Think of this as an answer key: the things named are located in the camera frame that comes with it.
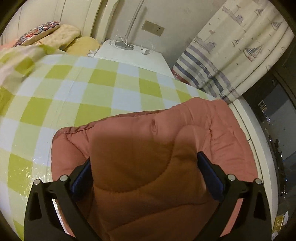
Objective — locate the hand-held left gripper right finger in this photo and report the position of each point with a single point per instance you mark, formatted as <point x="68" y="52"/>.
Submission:
<point x="211" y="178"/>

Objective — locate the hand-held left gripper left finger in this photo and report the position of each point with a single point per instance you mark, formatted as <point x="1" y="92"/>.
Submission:
<point x="79" y="180"/>

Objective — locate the pink quilted jacket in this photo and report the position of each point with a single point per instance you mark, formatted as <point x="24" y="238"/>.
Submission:
<point x="150" y="162"/>

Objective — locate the white window bench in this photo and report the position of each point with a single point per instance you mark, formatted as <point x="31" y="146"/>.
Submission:
<point x="261" y="148"/>

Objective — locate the yellow packet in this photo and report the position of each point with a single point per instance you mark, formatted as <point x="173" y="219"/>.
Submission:
<point x="279" y="222"/>

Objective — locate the dark window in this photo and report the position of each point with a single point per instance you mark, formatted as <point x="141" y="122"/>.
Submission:
<point x="272" y="120"/>

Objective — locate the green checkered bed sheet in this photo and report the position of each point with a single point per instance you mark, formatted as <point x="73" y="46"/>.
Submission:
<point x="92" y="92"/>

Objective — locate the sailboat printed curtain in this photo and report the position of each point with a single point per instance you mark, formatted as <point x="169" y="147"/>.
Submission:
<point x="231" y="51"/>

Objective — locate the white nightstand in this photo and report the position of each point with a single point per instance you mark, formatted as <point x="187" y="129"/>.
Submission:
<point x="129" y="58"/>

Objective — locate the plain yellow pillow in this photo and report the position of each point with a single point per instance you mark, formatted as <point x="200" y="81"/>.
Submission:
<point x="83" y="45"/>

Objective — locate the cream patterned pillow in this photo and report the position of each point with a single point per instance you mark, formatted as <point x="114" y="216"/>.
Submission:
<point x="62" y="34"/>

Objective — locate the pink folded blanket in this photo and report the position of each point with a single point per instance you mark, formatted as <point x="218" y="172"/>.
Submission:
<point x="4" y="47"/>

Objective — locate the embroidered flower cushion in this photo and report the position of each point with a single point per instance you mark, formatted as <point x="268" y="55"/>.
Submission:
<point x="37" y="32"/>

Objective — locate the white wooden headboard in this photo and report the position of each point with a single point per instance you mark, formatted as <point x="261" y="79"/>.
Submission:
<point x="76" y="14"/>

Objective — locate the beige wall socket panel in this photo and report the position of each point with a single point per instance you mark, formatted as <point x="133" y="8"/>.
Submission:
<point x="152" y="28"/>

